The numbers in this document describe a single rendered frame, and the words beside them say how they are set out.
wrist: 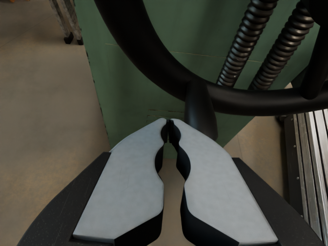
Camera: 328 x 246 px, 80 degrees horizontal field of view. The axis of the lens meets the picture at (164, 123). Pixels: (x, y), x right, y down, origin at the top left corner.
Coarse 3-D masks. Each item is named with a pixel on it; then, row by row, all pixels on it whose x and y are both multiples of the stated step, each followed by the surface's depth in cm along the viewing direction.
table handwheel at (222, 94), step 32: (96, 0) 11; (128, 0) 11; (320, 0) 10; (128, 32) 12; (320, 32) 14; (160, 64) 15; (320, 64) 16; (224, 96) 19; (256, 96) 20; (288, 96) 20; (320, 96) 19
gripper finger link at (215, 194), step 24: (192, 144) 10; (216, 144) 10; (192, 168) 8; (216, 168) 9; (192, 192) 7; (216, 192) 7; (240, 192) 8; (192, 216) 7; (216, 216) 7; (240, 216) 7; (264, 216) 7; (192, 240) 7; (216, 240) 6; (240, 240) 6; (264, 240) 6
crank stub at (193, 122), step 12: (192, 84) 16; (204, 84) 16; (192, 96) 15; (204, 96) 15; (192, 108) 15; (204, 108) 14; (192, 120) 14; (204, 120) 14; (216, 120) 15; (204, 132) 14; (216, 132) 14
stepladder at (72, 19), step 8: (48, 0) 95; (56, 0) 98; (64, 0) 95; (56, 8) 99; (64, 8) 97; (72, 8) 103; (56, 16) 102; (72, 16) 103; (64, 24) 108; (72, 24) 105; (64, 32) 110; (80, 32) 112; (64, 40) 112; (80, 40) 113
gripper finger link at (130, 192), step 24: (168, 120) 12; (120, 144) 10; (144, 144) 10; (120, 168) 8; (144, 168) 8; (96, 192) 7; (120, 192) 7; (144, 192) 7; (96, 216) 6; (120, 216) 6; (144, 216) 6; (96, 240) 6; (120, 240) 6; (144, 240) 7
